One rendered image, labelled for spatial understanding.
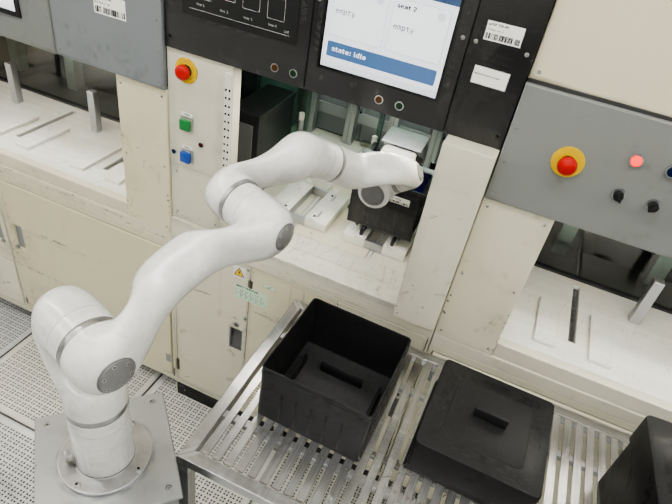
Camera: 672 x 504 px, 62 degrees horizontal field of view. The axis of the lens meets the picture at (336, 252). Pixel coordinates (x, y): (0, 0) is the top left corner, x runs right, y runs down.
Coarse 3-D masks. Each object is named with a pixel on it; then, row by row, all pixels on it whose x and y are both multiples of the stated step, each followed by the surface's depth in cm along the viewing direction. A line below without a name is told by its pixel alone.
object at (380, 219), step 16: (400, 128) 167; (400, 144) 160; (416, 144) 161; (432, 176) 168; (352, 192) 169; (416, 192) 160; (352, 208) 172; (368, 208) 170; (384, 208) 167; (400, 208) 165; (416, 208) 163; (368, 224) 173; (384, 224) 171; (400, 224) 169; (416, 224) 170
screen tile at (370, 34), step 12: (336, 0) 120; (348, 0) 119; (360, 0) 118; (372, 0) 117; (372, 12) 118; (384, 12) 117; (336, 24) 123; (348, 24) 122; (360, 24) 121; (372, 24) 120; (384, 24) 119; (348, 36) 123; (360, 36) 122; (372, 36) 121
